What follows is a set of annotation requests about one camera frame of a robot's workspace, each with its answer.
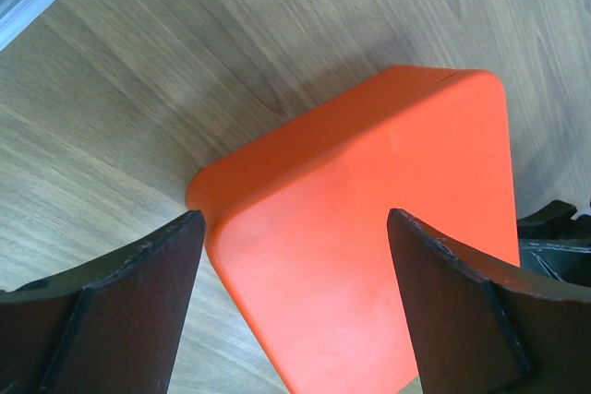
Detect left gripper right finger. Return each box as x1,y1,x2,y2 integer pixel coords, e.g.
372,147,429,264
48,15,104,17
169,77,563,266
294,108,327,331
387,209,590,393

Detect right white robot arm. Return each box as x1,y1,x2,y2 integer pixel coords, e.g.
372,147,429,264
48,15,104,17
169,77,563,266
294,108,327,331
517,199,590,287

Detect orange box lid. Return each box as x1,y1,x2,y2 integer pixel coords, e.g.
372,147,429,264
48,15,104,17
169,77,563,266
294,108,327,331
186,66,519,393

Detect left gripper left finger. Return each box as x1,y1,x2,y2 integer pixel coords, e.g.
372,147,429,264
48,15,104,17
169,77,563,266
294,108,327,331
1,210,206,393

